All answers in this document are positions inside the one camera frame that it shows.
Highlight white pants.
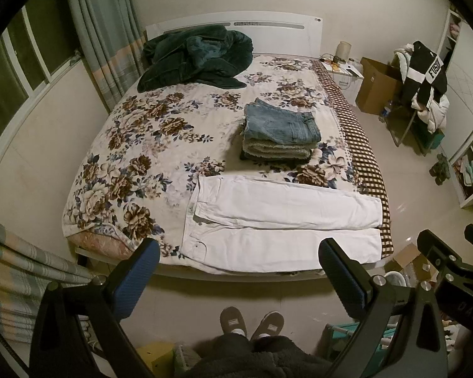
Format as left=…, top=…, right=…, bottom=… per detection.
left=181, top=175, right=383, bottom=273

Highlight small open cardboard box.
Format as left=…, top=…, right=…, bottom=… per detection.
left=392, top=243, right=436, bottom=283

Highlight dark slippers pair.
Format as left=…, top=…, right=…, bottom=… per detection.
left=429, top=153, right=450, bottom=186

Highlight teal basket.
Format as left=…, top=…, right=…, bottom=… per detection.
left=326, top=323, right=397, bottom=352

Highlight checkered brown bed sheet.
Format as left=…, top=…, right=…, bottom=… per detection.
left=312, top=60, right=394, bottom=258

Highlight yellow box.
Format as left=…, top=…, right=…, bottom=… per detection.
left=137, top=341, right=175, bottom=378

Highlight white puffer jacket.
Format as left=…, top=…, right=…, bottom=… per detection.
left=412, top=95, right=449, bottom=134

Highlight chair with clothes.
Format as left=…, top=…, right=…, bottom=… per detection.
left=383, top=101, right=444, bottom=156

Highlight folded black garment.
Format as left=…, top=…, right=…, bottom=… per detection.
left=239, top=150, right=312, bottom=164

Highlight right grey slipper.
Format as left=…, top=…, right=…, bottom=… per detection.
left=251, top=312, right=284, bottom=341

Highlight grey slipper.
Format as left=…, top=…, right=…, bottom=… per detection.
left=251, top=312, right=284, bottom=341
left=219, top=306, right=248, bottom=337

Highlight black white sweater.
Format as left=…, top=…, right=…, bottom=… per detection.
left=400, top=41, right=448, bottom=107

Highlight brown cardboard box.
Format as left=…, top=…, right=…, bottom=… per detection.
left=355, top=57, right=402, bottom=115

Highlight person's dark trousers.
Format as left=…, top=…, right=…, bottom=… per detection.
left=184, top=334, right=331, bottom=377

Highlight left grey slipper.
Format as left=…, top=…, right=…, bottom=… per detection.
left=219, top=306, right=248, bottom=337

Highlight floral bed blanket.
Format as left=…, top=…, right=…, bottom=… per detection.
left=62, top=55, right=358, bottom=266

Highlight white wardrobe shelf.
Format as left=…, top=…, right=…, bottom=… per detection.
left=438, top=8, right=473, bottom=208

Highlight white bedside table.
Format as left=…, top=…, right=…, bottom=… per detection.
left=320, top=58, right=364, bottom=106

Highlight folded grey fleece pants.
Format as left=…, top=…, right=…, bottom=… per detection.
left=242, top=138, right=318, bottom=157

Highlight folded blue jeans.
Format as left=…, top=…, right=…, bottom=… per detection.
left=243, top=99, right=321, bottom=145

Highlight beige table lamp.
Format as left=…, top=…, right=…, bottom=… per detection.
left=334, top=41, right=352, bottom=63

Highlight dark green fleece blanket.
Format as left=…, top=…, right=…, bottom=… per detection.
left=137, top=25, right=254, bottom=92

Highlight green striped curtain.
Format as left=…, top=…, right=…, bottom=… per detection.
left=68, top=0, right=146, bottom=109

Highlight window frame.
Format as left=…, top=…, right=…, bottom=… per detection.
left=0, top=0, right=81, bottom=163

